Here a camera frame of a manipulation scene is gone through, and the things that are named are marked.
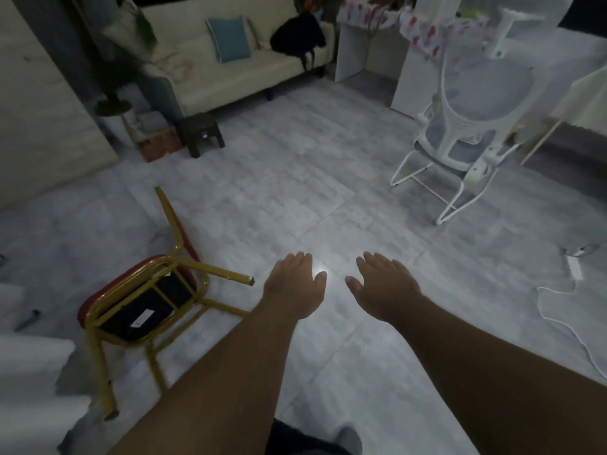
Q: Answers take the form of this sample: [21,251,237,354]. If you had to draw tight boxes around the floral tablecloth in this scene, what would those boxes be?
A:
[337,0,489,57]

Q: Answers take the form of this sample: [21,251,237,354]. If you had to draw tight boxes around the person's right forearm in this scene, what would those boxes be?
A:
[382,294,607,455]

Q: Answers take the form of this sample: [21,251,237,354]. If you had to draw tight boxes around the white desk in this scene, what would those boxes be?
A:
[334,4,444,120]

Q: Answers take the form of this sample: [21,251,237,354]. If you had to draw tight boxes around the brown cardboard box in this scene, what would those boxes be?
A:
[135,128,185,163]

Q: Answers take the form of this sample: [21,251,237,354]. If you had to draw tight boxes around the black bag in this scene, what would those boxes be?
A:
[269,11,328,71]

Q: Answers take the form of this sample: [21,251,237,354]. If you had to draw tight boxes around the person's grey shoe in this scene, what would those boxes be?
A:
[334,426,363,455]

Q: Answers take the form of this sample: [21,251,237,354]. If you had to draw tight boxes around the person's left hand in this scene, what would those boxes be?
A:
[262,252,328,321]

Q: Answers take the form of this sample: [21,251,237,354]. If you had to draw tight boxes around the dark plastic stool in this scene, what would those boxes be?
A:
[178,112,226,159]

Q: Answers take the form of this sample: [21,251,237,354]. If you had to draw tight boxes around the potted green plant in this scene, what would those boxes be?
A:
[92,0,159,147]

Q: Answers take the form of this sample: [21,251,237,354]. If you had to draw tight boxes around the white cable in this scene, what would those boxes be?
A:
[536,279,607,380]

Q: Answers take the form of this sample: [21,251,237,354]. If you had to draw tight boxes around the cream sofa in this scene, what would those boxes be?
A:
[102,0,335,120]

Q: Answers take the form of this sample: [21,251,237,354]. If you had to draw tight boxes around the person's dark trouser leg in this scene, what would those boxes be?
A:
[266,418,352,455]

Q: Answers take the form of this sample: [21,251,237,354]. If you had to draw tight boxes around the light wooden table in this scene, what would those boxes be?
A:
[519,66,607,166]

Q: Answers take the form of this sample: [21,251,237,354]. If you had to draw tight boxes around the person's right hand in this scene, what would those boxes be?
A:
[345,251,423,323]

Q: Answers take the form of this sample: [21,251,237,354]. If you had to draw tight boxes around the person's left forearm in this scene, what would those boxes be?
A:
[108,303,304,455]

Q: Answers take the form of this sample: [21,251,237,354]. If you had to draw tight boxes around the white bed sheet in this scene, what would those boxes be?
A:
[0,284,93,455]

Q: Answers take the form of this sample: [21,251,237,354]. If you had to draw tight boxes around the red chair with gold frame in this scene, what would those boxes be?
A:
[77,186,255,421]

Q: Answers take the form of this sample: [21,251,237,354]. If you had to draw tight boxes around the white mesh office chair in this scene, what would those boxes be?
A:
[390,0,574,226]

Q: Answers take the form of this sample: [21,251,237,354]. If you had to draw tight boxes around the blue cushion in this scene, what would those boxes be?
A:
[205,15,252,64]

